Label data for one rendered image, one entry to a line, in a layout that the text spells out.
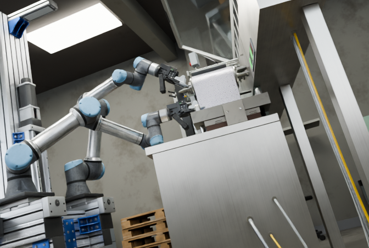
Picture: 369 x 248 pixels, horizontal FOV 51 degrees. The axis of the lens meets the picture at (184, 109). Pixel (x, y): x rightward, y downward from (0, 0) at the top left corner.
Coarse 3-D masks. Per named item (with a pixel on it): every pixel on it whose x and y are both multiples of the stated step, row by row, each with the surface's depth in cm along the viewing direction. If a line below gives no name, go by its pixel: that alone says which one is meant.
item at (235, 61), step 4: (228, 60) 252; (232, 60) 252; (236, 60) 252; (216, 64) 253; (220, 64) 253; (224, 64) 252; (228, 64) 256; (236, 64) 259; (200, 68) 254; (204, 68) 253; (208, 68) 252; (212, 68) 254; (216, 68) 255; (220, 68) 257; (188, 72) 254; (192, 72) 253; (196, 72) 254; (200, 72) 256; (204, 72) 258; (188, 76) 254; (192, 76) 259
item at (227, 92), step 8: (208, 88) 217; (216, 88) 217; (224, 88) 216; (232, 88) 215; (200, 96) 217; (208, 96) 216; (216, 96) 215; (224, 96) 215; (232, 96) 214; (200, 104) 216; (208, 104) 215; (216, 104) 214
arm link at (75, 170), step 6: (72, 162) 236; (78, 162) 238; (84, 162) 245; (66, 168) 236; (72, 168) 235; (78, 168) 236; (84, 168) 239; (66, 174) 235; (72, 174) 234; (78, 174) 235; (84, 174) 239; (66, 180) 235; (72, 180) 233
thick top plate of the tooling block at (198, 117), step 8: (256, 96) 192; (264, 96) 191; (248, 104) 191; (256, 104) 191; (264, 104) 190; (192, 112) 194; (200, 112) 194; (208, 112) 193; (216, 112) 193; (192, 120) 193; (200, 120) 193
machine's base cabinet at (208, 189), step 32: (256, 128) 181; (160, 160) 184; (192, 160) 182; (224, 160) 180; (256, 160) 178; (288, 160) 175; (160, 192) 180; (192, 192) 178; (224, 192) 176; (256, 192) 174; (288, 192) 172; (192, 224) 174; (224, 224) 172; (256, 224) 170; (288, 224) 168
